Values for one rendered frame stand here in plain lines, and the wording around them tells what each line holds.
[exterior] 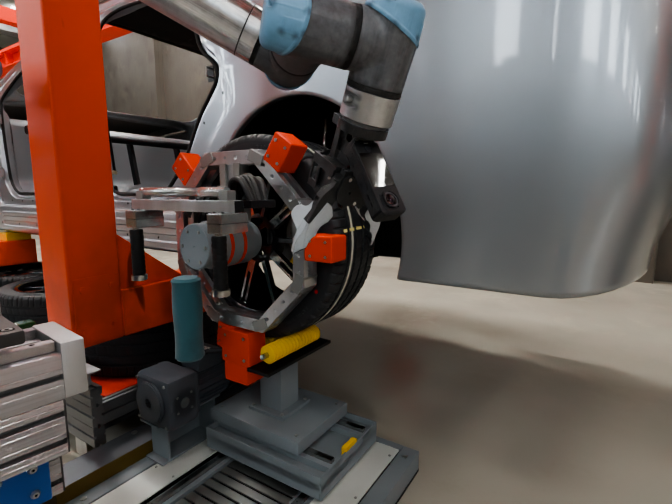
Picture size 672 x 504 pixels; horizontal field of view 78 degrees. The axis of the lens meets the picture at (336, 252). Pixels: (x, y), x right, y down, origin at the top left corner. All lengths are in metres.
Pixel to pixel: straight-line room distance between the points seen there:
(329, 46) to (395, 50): 0.08
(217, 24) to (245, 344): 0.94
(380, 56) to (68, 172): 1.09
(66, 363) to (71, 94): 0.90
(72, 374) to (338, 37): 0.63
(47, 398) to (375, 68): 0.67
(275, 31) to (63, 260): 1.09
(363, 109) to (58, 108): 1.06
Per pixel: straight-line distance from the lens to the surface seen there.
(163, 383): 1.48
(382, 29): 0.55
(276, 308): 1.22
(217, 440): 1.65
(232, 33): 0.65
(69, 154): 1.45
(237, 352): 1.37
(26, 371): 0.77
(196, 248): 1.20
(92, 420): 1.74
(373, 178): 0.56
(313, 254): 1.10
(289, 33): 0.53
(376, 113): 0.56
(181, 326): 1.35
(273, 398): 1.57
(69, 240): 1.45
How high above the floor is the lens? 1.00
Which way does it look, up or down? 8 degrees down
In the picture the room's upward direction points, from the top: straight up
